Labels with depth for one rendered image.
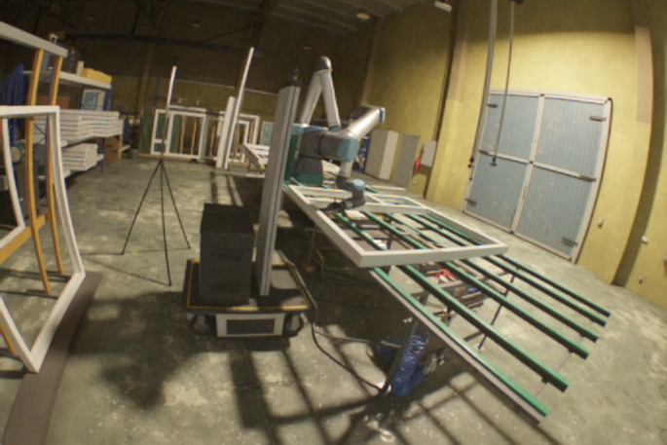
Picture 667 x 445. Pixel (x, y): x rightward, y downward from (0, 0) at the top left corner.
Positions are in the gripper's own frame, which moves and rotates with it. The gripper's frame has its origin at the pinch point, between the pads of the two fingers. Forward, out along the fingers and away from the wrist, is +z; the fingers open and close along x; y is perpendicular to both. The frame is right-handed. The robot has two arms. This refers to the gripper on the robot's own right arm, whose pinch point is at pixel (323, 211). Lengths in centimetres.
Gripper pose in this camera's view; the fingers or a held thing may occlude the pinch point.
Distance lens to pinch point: 207.8
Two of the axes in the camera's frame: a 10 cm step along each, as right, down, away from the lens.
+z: -9.1, 2.5, -3.3
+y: -1.3, -9.3, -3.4
